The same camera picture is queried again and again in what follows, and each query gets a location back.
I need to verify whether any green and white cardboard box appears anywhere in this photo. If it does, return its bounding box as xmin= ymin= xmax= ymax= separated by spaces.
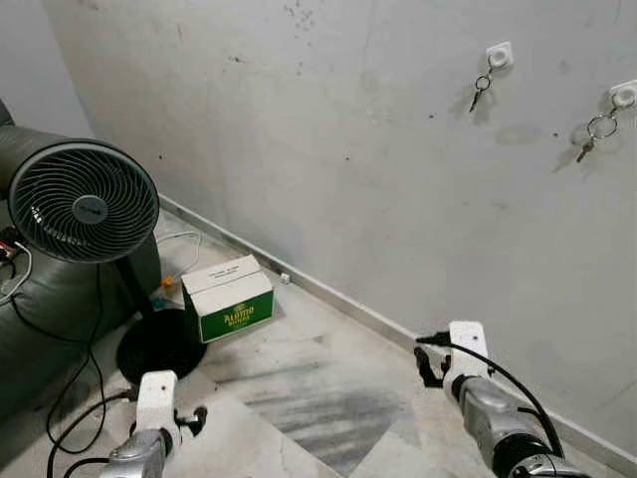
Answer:
xmin=181 ymin=255 xmax=276 ymax=346

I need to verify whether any black standing fan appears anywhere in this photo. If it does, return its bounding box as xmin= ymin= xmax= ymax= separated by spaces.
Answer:
xmin=7 ymin=138 xmax=209 ymax=386

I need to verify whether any dark metal key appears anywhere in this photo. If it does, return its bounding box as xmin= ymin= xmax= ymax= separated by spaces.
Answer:
xmin=574 ymin=137 xmax=597 ymax=164

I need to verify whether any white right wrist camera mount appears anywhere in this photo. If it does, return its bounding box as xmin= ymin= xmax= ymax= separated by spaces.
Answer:
xmin=445 ymin=320 xmax=491 ymax=381

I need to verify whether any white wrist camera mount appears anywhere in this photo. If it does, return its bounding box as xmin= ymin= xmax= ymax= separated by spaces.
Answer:
xmin=134 ymin=369 xmax=180 ymax=434
xmin=445 ymin=320 xmax=491 ymax=381

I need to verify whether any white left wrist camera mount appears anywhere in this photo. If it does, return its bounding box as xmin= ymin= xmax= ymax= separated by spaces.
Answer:
xmin=134 ymin=369 xmax=180 ymax=434

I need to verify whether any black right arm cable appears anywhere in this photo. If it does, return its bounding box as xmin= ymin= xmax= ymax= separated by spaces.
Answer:
xmin=414 ymin=333 xmax=566 ymax=459

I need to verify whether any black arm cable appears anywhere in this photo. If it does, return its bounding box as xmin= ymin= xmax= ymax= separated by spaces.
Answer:
xmin=45 ymin=390 xmax=137 ymax=478
xmin=62 ymin=455 xmax=112 ymax=478
xmin=414 ymin=333 xmax=566 ymax=459

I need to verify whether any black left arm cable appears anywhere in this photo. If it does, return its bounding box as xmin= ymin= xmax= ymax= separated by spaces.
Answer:
xmin=45 ymin=390 xmax=137 ymax=478
xmin=62 ymin=455 xmax=112 ymax=478

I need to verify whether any black fan power cable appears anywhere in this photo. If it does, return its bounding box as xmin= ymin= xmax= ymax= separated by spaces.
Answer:
xmin=5 ymin=261 xmax=108 ymax=454

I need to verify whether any thin white floor cable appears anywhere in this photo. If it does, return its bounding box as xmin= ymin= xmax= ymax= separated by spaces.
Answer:
xmin=156 ymin=230 xmax=206 ymax=283

